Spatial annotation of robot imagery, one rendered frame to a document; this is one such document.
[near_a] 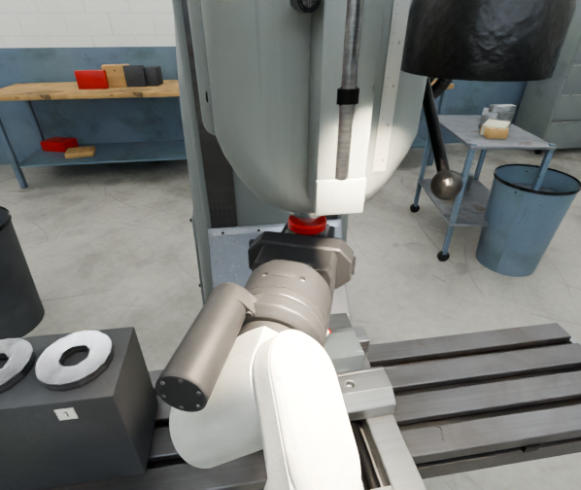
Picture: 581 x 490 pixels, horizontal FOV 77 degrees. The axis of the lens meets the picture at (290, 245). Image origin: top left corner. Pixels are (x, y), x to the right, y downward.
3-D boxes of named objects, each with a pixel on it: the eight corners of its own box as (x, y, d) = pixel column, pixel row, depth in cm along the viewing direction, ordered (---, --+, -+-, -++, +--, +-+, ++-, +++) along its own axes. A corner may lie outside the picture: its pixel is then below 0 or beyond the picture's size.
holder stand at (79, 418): (146, 475, 54) (110, 389, 43) (-17, 499, 51) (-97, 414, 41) (158, 402, 64) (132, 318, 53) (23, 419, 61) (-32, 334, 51)
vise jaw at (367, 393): (393, 413, 55) (398, 398, 52) (313, 428, 53) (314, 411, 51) (379, 380, 60) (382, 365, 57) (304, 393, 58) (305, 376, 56)
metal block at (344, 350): (360, 379, 59) (364, 354, 55) (324, 385, 58) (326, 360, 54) (350, 355, 63) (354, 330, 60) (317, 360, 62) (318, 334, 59)
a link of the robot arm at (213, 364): (348, 333, 32) (336, 463, 23) (266, 374, 37) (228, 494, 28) (259, 245, 29) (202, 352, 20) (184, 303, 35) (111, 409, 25)
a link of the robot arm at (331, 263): (359, 226, 40) (353, 294, 30) (352, 295, 45) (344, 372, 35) (249, 215, 42) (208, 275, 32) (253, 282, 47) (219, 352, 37)
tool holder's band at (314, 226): (330, 220, 46) (331, 213, 45) (320, 238, 42) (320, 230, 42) (295, 214, 47) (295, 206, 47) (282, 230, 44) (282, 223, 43)
